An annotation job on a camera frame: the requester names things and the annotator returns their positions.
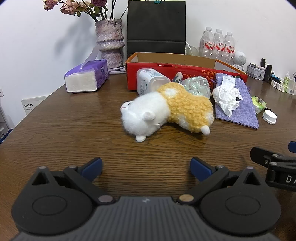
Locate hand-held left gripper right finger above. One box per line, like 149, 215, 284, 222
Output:
178, 157, 264, 205

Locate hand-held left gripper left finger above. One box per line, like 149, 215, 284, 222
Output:
31, 158, 116, 205

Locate white ribbed cap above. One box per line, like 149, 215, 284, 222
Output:
262, 110, 277, 125

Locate green snack packet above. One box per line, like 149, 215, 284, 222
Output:
251, 96, 267, 114

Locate white and yellow plush toy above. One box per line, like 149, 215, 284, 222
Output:
120, 82, 214, 142

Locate clear plastic bag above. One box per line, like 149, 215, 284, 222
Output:
180, 76, 212, 99

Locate white plastic jar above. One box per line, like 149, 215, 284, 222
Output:
136, 68, 171, 96

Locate red cardboard box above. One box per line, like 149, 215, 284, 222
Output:
125, 52, 249, 92

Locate clear acrylic container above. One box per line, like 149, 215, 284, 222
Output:
186, 42, 201, 56

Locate purple cloth pouch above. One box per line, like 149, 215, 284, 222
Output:
213, 73, 259, 129

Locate white desktop rack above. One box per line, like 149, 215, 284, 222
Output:
287, 72, 296, 95

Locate white power strip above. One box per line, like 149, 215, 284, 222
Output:
270, 79, 285, 92

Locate crumpled white tissue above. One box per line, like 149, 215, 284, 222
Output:
212, 76, 243, 117

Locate white rectangular case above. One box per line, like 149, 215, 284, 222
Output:
246, 62, 265, 80

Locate purple tissue pack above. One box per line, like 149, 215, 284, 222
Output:
64, 46, 109, 93

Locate blue and white storage unit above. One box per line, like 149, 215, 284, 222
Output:
0, 108, 13, 145

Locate white round robot speaker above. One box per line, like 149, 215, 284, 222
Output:
232, 51, 247, 71

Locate clear water bottle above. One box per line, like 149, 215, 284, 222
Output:
199, 26, 215, 57
213, 29, 226, 59
224, 32, 236, 61

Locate purple ceramic vase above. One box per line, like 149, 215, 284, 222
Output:
95, 19, 125, 69

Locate black paper bag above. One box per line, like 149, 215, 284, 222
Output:
127, 0, 186, 59

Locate dried pink flowers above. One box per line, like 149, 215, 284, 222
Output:
43, 0, 130, 23

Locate white wall device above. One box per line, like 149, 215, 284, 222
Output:
21, 95, 49, 114

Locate white cables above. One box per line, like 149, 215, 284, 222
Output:
108, 66, 127, 74

